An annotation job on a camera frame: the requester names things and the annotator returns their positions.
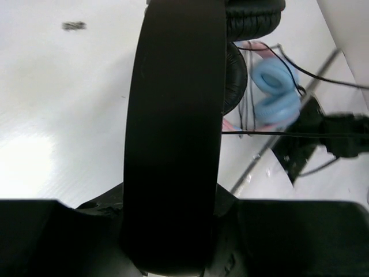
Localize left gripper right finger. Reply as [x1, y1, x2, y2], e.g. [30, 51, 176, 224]
[213, 184, 239, 217]

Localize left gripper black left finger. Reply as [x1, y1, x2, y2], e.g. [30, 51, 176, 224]
[76, 183, 123, 218]

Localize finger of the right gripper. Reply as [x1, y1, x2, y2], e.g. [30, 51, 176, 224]
[319, 114, 368, 158]

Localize black wired headphones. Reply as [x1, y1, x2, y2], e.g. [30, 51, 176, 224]
[121, 1, 368, 276]

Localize pink blue cat-ear headphones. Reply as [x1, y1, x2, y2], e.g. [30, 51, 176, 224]
[224, 42, 304, 129]

